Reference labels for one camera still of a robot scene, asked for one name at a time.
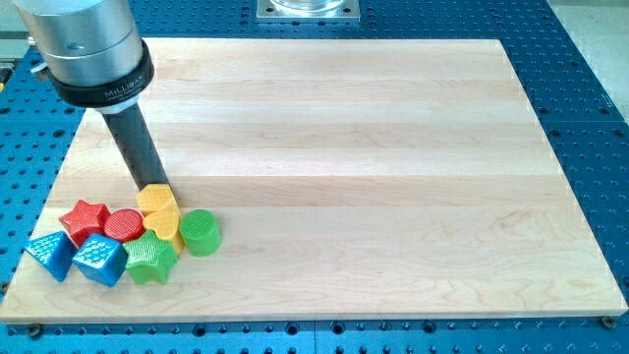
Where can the right board stop bolt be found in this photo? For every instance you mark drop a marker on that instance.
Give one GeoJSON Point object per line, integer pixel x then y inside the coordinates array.
{"type": "Point", "coordinates": [607, 322]}

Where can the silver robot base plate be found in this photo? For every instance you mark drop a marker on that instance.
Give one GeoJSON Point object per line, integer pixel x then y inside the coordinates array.
{"type": "Point", "coordinates": [307, 10]}

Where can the blue cube block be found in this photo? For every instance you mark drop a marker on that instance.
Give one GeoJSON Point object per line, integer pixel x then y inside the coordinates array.
{"type": "Point", "coordinates": [101, 259]}

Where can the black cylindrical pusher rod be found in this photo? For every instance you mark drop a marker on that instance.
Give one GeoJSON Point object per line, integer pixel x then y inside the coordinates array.
{"type": "Point", "coordinates": [133, 139]}

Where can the board stop bolt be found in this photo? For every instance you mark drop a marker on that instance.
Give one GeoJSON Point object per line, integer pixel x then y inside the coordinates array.
{"type": "Point", "coordinates": [34, 331]}
{"type": "Point", "coordinates": [607, 322]}

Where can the light wooden board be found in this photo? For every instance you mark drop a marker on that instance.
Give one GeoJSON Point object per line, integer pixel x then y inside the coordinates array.
{"type": "Point", "coordinates": [351, 179]}

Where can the blue triangle block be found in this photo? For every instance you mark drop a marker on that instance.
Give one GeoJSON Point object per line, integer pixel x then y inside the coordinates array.
{"type": "Point", "coordinates": [54, 252]}

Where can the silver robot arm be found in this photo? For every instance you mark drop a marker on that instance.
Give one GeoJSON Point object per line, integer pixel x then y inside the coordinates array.
{"type": "Point", "coordinates": [94, 53]}

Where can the yellow pentagon block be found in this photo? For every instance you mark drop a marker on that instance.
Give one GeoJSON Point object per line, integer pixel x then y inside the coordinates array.
{"type": "Point", "coordinates": [156, 197]}

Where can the green star block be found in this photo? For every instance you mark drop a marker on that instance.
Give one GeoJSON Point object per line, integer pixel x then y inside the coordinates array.
{"type": "Point", "coordinates": [150, 259]}

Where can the red star block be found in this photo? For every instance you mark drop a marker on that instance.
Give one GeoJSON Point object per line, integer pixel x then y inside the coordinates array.
{"type": "Point", "coordinates": [84, 220]}

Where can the red cylinder block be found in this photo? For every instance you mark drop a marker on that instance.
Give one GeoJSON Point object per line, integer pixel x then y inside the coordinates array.
{"type": "Point", "coordinates": [124, 225]}

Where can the left board stop bolt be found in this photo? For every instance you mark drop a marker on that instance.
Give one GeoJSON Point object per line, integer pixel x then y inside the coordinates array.
{"type": "Point", "coordinates": [34, 331]}

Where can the green cylinder block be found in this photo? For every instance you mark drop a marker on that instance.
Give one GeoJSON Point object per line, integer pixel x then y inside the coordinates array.
{"type": "Point", "coordinates": [200, 231]}

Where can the yellow heart block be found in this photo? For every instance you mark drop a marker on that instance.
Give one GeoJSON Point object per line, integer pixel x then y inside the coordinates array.
{"type": "Point", "coordinates": [165, 224]}

